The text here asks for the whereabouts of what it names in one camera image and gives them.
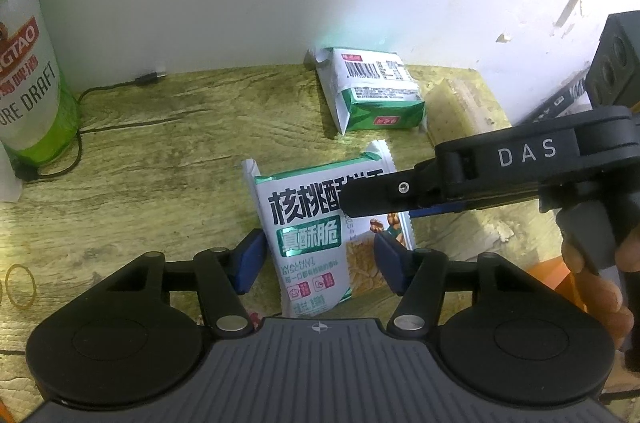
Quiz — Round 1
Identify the walnut biscuit pack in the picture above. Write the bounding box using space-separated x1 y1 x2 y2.
242 140 414 318

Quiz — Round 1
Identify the person right hand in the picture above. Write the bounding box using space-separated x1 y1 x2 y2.
561 227 640 348

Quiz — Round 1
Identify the black leaning strip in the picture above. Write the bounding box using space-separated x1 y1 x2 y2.
516 70 588 126

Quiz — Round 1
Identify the clear wrapped cracker pack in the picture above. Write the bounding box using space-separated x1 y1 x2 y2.
425 78 511 146

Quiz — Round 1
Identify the green white snack pack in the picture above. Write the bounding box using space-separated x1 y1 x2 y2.
307 47 426 135

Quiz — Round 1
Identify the orange cardboard tray box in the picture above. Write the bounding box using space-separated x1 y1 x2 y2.
527 256 587 311

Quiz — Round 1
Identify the white plastic bag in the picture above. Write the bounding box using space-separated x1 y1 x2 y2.
0 146 22 203

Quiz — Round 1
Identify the Tsingtao beer can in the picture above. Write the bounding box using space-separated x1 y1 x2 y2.
1 0 80 167

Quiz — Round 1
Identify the black camera box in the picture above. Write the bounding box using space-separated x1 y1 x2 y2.
585 10 640 113

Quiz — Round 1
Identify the black usb cable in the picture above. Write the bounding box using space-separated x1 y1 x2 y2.
8 70 167 182

